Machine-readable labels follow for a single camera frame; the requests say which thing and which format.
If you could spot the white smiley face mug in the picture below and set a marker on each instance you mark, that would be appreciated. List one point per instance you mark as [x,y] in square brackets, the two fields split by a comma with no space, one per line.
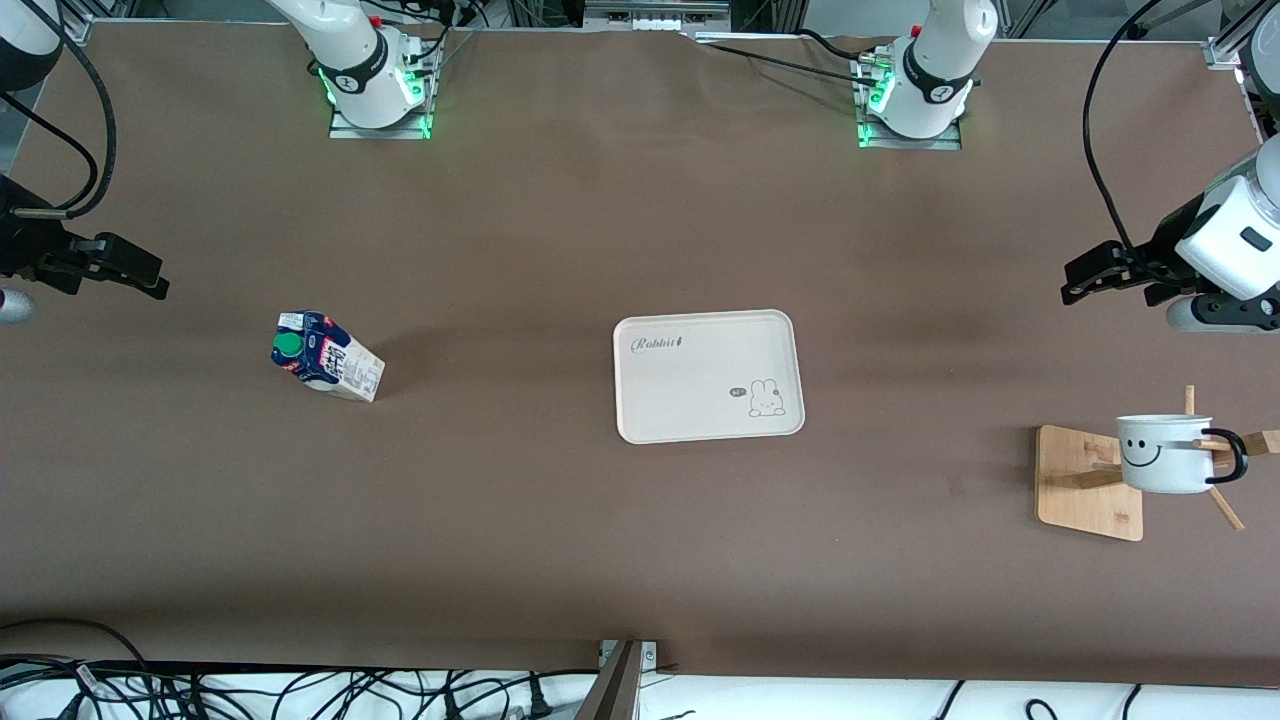
[1165,470]

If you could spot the aluminium frame profile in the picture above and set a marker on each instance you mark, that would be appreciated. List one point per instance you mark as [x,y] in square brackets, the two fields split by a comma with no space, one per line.
[75,22]
[1225,52]

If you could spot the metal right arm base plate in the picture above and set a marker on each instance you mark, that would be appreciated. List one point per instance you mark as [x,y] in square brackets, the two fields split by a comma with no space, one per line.
[345,130]

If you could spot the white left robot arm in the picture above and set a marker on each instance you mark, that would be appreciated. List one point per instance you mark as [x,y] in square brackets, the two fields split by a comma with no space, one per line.
[935,70]

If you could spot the black power plug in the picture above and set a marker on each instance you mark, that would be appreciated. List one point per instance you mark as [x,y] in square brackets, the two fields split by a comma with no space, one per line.
[538,700]

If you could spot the wooden mug rack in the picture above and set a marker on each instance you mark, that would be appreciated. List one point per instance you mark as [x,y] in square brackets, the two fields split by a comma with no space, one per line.
[1085,490]

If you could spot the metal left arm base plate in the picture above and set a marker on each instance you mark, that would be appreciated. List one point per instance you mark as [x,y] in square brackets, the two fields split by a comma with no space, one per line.
[900,143]

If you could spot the metal table edge bracket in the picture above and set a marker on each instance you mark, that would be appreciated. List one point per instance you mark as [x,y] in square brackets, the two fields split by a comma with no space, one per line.
[620,690]

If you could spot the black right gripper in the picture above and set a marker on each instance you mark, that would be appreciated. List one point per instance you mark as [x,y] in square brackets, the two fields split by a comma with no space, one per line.
[22,244]

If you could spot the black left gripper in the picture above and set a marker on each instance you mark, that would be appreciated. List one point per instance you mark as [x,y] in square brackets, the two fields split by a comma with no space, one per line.
[1160,250]

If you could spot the cream rabbit print tray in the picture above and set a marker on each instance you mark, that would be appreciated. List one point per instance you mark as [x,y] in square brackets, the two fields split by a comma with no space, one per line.
[700,375]

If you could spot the grey power strip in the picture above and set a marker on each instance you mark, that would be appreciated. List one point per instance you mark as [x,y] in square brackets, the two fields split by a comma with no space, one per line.
[655,18]

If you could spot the blue milk carton green cap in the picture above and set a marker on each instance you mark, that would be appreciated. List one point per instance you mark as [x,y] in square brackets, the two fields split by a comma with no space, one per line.
[330,362]

